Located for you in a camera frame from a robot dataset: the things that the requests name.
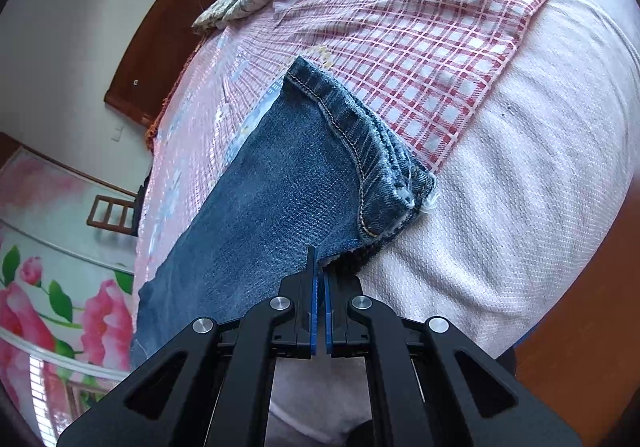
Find brown wooden headboard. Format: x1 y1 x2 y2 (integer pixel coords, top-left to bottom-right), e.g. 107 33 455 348
104 0 301 125

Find blue denim pants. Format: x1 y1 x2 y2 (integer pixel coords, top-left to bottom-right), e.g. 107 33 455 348
129 56 438 370

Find wooden chair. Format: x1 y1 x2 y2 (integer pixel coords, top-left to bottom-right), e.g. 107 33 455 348
87 195 139 234

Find rose patterned wardrobe door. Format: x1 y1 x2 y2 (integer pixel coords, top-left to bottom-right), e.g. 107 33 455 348
0 132 151 447

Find dark furniture piece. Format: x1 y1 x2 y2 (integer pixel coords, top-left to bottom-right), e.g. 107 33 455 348
136 167 154 241

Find pink checked bed sheet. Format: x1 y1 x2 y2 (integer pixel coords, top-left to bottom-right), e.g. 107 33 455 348
134 0 562 280

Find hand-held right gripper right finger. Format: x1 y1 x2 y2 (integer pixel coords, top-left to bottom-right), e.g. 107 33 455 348
324 267 584 447

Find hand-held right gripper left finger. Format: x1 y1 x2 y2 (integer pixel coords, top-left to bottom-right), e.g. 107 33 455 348
57 247 321 447

